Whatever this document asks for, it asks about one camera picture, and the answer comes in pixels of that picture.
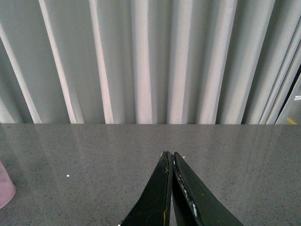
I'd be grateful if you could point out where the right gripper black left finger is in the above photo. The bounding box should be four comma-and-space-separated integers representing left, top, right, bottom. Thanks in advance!
121, 151, 173, 226

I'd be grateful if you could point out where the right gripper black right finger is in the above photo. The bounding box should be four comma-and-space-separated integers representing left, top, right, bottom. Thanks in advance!
172, 152, 242, 226

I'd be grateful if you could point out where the pink mesh pen cup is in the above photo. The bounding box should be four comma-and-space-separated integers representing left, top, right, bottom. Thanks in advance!
0, 162, 16, 209

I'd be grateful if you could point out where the grey pleated curtain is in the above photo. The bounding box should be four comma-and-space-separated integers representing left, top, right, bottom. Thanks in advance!
0, 0, 301, 124

